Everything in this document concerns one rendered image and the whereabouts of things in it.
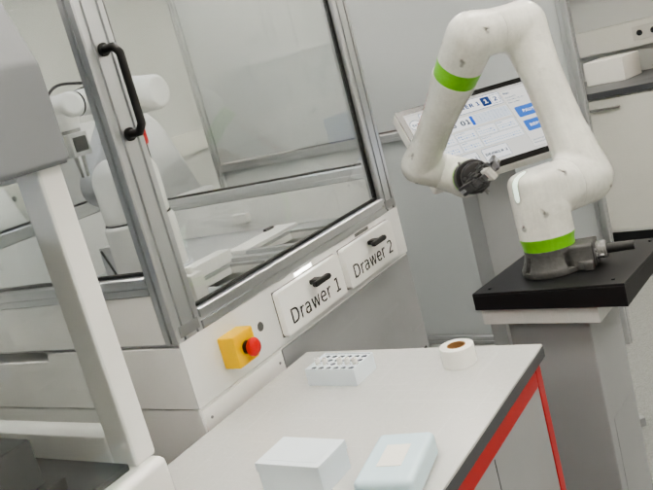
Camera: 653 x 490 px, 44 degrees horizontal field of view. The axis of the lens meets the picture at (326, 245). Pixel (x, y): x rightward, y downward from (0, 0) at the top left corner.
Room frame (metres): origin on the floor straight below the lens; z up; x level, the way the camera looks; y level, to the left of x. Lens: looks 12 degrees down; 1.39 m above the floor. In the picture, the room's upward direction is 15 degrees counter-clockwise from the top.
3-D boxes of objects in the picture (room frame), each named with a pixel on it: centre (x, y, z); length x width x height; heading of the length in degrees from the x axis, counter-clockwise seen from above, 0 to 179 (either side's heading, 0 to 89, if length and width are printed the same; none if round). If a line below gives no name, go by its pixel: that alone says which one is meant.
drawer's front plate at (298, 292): (1.93, 0.07, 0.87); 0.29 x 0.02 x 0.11; 146
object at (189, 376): (2.24, 0.44, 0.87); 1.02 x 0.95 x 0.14; 146
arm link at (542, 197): (1.85, -0.52, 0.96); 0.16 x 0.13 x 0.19; 118
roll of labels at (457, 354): (1.53, -0.20, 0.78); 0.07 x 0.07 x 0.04
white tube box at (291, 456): (1.22, 0.13, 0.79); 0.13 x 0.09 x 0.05; 55
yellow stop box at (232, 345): (1.65, 0.24, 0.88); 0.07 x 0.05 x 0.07; 146
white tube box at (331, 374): (1.62, 0.04, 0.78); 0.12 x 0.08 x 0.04; 54
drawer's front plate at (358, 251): (2.19, -0.11, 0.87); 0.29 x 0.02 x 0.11; 146
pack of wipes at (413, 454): (1.14, -0.02, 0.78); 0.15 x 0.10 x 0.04; 156
